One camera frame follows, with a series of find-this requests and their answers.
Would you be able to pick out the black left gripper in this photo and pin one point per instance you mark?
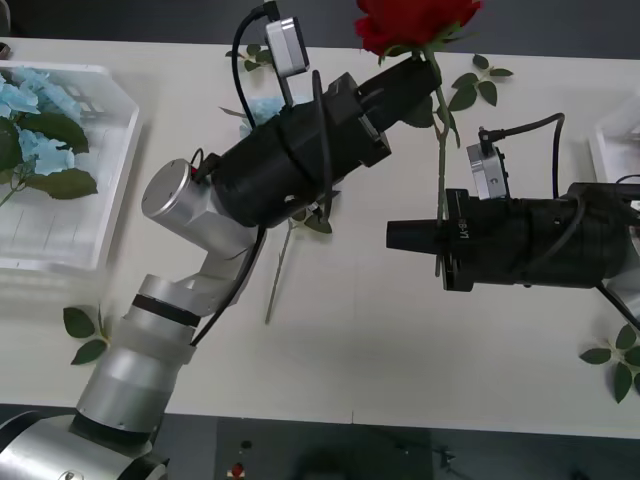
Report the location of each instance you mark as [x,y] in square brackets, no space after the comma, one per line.
[345,130]

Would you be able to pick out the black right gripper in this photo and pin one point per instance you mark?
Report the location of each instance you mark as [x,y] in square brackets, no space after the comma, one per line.
[495,240]

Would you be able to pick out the red rose with green stem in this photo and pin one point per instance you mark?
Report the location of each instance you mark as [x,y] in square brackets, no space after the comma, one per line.
[400,25]

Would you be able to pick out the pale blue flower with leaves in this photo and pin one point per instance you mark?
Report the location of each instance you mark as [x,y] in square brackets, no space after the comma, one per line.
[265,107]
[42,150]

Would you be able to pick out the silver and black right arm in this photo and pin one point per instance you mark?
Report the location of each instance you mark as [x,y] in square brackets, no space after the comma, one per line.
[600,240]

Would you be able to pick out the silver and black left arm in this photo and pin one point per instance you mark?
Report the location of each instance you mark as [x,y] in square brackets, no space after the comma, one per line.
[165,195]

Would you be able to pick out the loose green leaf twig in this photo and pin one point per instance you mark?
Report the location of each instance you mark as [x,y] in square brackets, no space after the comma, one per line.
[265,56]
[77,322]
[622,380]
[462,97]

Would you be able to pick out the shallow white box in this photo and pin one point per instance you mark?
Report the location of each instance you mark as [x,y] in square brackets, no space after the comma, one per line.
[90,215]
[612,145]

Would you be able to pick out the pale grey right wrist camera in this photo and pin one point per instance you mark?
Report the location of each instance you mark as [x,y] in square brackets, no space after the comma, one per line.
[487,172]

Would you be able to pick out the pale grey wrist camera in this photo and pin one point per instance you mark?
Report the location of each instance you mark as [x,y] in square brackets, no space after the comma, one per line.
[287,45]
[487,172]

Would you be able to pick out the pale grey left wrist camera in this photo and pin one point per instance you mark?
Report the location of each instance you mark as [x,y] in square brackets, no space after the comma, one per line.
[287,45]

